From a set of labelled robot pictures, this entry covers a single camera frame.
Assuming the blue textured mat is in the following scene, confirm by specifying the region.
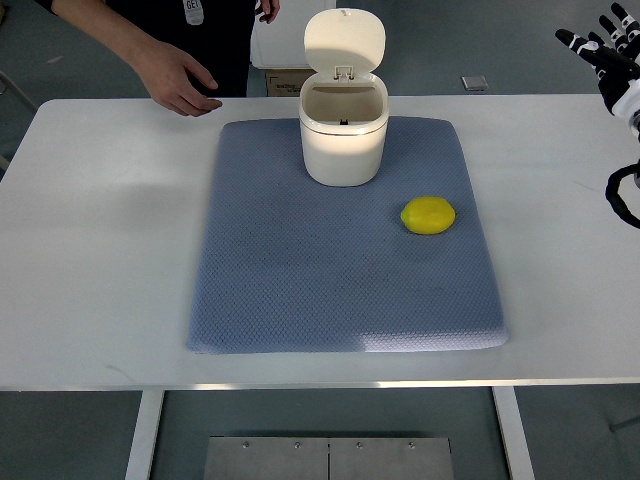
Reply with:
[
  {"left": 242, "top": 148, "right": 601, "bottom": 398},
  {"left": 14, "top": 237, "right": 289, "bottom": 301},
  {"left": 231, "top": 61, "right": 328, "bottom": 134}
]
[{"left": 187, "top": 117, "right": 508, "bottom": 354}]

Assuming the person's second hand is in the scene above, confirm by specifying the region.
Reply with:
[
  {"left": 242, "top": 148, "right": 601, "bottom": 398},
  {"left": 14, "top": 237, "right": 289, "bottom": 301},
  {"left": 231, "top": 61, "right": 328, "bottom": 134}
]
[{"left": 254, "top": 0, "right": 281, "bottom": 24}]

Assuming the left white table leg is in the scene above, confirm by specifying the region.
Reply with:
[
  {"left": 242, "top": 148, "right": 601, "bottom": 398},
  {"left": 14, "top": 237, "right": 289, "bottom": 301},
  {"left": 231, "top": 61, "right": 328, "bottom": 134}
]
[{"left": 125, "top": 389, "right": 164, "bottom": 480}]

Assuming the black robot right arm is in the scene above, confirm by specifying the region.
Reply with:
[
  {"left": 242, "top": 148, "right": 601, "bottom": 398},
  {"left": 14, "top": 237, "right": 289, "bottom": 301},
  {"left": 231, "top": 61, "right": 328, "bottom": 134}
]
[{"left": 629, "top": 110, "right": 640, "bottom": 188}]

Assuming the person's bare hand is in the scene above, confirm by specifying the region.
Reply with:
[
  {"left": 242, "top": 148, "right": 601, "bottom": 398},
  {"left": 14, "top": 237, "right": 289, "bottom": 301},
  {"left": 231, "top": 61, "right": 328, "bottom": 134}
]
[{"left": 131, "top": 41, "right": 222, "bottom": 117}]

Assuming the white name badge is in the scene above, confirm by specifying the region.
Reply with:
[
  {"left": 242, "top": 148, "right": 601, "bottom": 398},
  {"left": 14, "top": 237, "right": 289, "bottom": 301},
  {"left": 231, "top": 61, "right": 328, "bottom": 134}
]
[{"left": 183, "top": 0, "right": 204, "bottom": 26}]

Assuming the person's dark torso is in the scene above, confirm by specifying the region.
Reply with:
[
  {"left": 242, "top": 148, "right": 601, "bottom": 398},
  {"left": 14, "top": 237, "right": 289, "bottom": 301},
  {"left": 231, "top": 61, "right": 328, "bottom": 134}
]
[{"left": 40, "top": 1, "right": 258, "bottom": 101}]

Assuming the person's forearm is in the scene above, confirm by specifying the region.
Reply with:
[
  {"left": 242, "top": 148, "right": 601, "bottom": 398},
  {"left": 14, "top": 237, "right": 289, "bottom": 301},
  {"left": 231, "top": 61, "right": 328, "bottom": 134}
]
[{"left": 51, "top": 0, "right": 156, "bottom": 66}]

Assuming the brown cardboard box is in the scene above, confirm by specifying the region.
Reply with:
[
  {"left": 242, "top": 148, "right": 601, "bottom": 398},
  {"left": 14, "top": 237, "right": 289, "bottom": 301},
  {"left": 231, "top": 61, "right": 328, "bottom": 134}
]
[{"left": 265, "top": 69, "right": 314, "bottom": 97}]

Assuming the black cable loop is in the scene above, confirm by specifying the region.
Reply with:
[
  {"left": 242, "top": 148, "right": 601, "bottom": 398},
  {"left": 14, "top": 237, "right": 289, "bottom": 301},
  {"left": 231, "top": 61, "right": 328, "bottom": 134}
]
[{"left": 605, "top": 160, "right": 640, "bottom": 230}]

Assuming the small grey floor plate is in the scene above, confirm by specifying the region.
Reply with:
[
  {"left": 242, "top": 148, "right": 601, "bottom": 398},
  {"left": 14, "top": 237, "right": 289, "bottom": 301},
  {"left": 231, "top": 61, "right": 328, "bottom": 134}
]
[{"left": 460, "top": 75, "right": 489, "bottom": 92}]

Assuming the right white table leg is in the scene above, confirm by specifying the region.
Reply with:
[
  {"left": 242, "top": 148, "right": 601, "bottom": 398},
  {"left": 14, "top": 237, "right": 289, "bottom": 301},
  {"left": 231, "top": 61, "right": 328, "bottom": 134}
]
[{"left": 492, "top": 386, "right": 535, "bottom": 480}]

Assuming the yellow lemon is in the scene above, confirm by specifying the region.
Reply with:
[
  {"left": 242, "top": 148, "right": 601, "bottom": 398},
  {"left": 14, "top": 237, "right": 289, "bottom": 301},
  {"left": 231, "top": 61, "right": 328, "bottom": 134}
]
[{"left": 400, "top": 196, "right": 456, "bottom": 235}]

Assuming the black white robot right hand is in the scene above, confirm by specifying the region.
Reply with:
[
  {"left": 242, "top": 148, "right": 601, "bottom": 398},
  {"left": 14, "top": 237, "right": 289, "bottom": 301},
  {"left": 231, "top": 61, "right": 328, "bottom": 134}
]
[{"left": 555, "top": 2, "right": 639, "bottom": 124}]

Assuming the white table leg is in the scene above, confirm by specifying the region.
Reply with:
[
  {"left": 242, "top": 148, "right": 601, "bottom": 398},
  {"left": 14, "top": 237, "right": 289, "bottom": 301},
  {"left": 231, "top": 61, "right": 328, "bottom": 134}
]
[
  {"left": 125, "top": 389, "right": 164, "bottom": 480},
  {"left": 492, "top": 386, "right": 535, "bottom": 480}
]

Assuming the metal base plate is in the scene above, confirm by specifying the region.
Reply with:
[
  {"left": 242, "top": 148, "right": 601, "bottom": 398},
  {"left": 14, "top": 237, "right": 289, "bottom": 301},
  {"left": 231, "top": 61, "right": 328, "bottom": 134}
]
[{"left": 204, "top": 436, "right": 454, "bottom": 479}]

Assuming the cream trash can with lid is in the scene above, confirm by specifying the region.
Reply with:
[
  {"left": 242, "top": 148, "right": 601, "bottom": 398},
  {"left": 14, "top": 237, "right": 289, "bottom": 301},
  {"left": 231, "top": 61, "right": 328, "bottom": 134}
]
[{"left": 299, "top": 8, "right": 389, "bottom": 187}]

